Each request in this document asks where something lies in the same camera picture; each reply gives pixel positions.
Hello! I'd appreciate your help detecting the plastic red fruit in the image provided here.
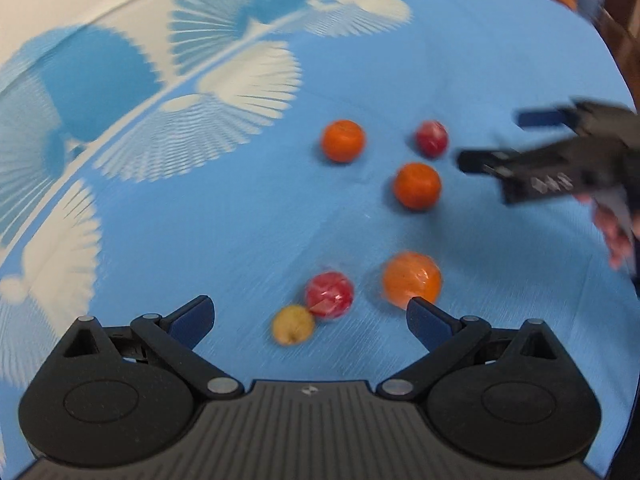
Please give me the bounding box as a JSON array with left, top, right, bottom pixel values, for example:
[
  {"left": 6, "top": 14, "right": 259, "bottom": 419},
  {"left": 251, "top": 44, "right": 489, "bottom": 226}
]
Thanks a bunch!
[
  {"left": 305, "top": 271, "right": 356, "bottom": 319},
  {"left": 415, "top": 120, "right": 449, "bottom": 158}
]

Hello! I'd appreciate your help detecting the blue fan print bedsheet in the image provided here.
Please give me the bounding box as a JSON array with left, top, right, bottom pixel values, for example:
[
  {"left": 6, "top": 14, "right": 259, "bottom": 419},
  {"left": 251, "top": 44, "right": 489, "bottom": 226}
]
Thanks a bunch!
[{"left": 0, "top": 0, "right": 640, "bottom": 480}]

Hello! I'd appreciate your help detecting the small orange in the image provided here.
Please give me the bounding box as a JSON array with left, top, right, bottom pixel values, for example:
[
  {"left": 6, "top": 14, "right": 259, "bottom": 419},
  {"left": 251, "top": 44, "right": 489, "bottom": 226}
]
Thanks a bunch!
[
  {"left": 321, "top": 119, "right": 366, "bottom": 163},
  {"left": 393, "top": 162, "right": 443, "bottom": 211}
]

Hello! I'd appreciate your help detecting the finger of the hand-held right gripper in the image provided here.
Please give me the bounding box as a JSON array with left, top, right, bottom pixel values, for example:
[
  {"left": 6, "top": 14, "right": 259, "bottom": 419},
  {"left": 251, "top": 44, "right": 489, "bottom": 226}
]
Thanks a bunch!
[
  {"left": 457, "top": 148, "right": 522, "bottom": 177},
  {"left": 517, "top": 100, "right": 640, "bottom": 136}
]

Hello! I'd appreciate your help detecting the large plastic orange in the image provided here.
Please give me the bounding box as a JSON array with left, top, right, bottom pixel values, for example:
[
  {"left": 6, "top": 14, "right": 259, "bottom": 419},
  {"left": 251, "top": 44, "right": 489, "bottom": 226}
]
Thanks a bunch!
[{"left": 382, "top": 251, "right": 443, "bottom": 309}]

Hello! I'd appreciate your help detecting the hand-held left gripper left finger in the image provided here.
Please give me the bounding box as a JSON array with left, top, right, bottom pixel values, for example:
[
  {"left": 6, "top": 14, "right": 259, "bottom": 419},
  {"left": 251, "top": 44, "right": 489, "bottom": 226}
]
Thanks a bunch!
[{"left": 50, "top": 295, "right": 245, "bottom": 401}]

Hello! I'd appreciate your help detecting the person's right hand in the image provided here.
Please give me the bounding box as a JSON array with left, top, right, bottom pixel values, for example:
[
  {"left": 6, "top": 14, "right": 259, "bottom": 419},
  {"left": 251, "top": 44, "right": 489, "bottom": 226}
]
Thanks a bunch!
[{"left": 594, "top": 206, "right": 639, "bottom": 271}]

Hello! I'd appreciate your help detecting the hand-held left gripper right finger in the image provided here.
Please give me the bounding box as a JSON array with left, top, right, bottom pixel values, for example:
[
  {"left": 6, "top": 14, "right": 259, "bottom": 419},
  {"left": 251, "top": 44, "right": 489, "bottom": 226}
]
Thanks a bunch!
[{"left": 376, "top": 296, "right": 573, "bottom": 401}]

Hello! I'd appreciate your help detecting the small yellow fruit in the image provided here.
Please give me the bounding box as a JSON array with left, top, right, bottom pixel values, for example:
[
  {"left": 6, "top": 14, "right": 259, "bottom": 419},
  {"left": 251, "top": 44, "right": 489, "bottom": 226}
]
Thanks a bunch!
[{"left": 272, "top": 304, "right": 316, "bottom": 346}]

